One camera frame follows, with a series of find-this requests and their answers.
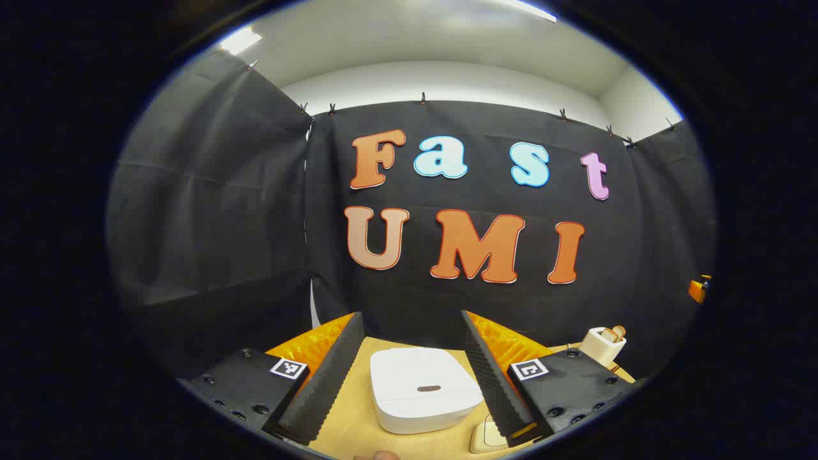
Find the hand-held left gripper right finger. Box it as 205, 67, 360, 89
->
460, 310, 635, 447

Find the black backdrop cloth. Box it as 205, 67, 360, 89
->
105, 48, 716, 384

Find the white rice cooker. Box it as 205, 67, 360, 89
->
369, 347, 485, 436

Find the white toaster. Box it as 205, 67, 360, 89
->
579, 326, 627, 369

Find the clear container of rice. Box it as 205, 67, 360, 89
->
469, 414, 513, 455

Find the ceiling light panel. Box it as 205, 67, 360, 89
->
217, 27, 263, 57

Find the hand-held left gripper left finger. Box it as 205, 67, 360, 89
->
179, 311, 366, 446

